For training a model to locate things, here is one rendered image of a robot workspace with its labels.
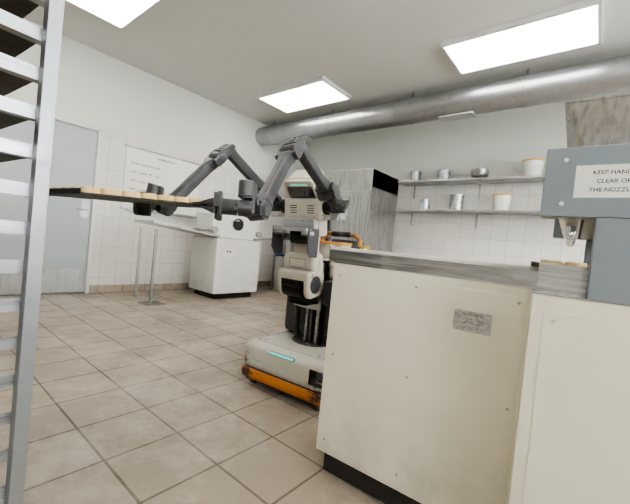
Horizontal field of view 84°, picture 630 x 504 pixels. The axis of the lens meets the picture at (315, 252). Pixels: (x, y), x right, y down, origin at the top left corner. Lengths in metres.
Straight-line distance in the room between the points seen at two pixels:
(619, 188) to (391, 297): 0.69
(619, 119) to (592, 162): 0.16
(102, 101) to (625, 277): 5.30
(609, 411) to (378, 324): 0.66
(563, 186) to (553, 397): 0.48
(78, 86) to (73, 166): 0.95
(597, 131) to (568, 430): 0.71
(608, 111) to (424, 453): 1.10
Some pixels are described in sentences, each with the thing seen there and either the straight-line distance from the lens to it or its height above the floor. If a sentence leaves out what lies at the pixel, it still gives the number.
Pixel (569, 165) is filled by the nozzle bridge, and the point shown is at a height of 1.14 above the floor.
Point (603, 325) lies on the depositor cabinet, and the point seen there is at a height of 0.79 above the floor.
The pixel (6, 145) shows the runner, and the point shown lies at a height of 1.05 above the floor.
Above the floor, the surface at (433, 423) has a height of 0.36.
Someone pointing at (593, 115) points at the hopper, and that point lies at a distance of 1.14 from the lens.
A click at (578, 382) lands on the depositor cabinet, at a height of 0.66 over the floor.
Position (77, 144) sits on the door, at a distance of 5.30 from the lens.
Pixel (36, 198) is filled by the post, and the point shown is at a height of 0.94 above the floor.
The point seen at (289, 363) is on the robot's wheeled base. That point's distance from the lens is 2.06.
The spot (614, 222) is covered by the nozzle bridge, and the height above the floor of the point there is 1.01.
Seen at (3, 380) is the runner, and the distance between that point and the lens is 1.13.
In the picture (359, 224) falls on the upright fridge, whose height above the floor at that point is 1.25.
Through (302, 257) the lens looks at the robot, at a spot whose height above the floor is 0.82.
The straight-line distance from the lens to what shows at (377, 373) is 1.36.
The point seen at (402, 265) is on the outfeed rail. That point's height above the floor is 0.86.
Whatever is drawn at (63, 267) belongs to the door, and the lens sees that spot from 5.24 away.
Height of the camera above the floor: 0.90
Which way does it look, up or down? 1 degrees down
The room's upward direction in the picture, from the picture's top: 6 degrees clockwise
